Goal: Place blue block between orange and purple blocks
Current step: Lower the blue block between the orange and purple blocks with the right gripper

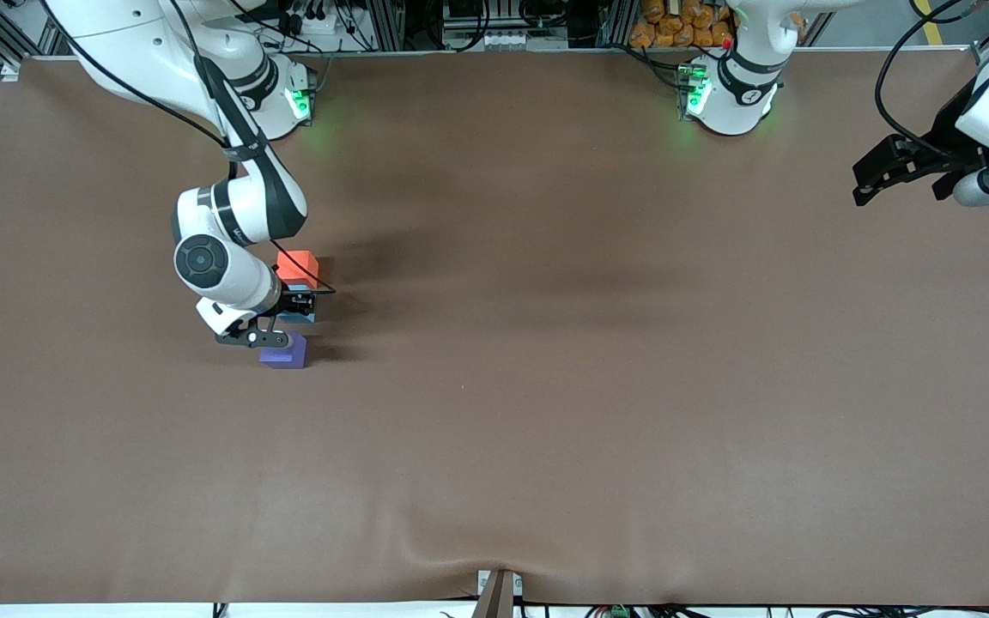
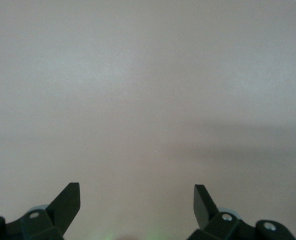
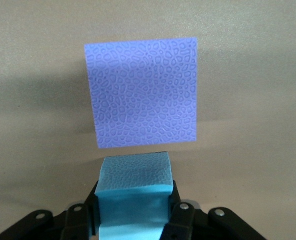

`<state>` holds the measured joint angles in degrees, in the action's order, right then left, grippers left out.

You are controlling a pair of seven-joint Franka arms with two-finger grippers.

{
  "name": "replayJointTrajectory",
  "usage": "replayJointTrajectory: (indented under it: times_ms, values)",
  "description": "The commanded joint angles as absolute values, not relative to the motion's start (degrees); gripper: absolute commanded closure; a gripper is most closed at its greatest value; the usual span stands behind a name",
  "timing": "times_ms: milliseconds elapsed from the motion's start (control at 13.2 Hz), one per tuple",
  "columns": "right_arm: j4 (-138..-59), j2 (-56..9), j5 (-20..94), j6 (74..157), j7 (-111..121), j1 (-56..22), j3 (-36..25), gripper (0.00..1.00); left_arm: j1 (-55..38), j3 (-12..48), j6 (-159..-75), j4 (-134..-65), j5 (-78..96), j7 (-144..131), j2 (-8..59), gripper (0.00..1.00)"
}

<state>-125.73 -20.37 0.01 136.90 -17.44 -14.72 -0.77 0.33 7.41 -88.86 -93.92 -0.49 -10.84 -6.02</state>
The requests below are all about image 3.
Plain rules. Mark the light blue foam block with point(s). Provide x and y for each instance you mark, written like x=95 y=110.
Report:
x=134 y=190

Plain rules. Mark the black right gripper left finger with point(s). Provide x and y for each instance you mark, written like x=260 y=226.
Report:
x=77 y=220

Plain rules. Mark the purple foam block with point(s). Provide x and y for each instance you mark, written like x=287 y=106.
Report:
x=142 y=92

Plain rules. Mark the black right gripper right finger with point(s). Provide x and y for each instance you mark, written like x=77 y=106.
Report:
x=187 y=222

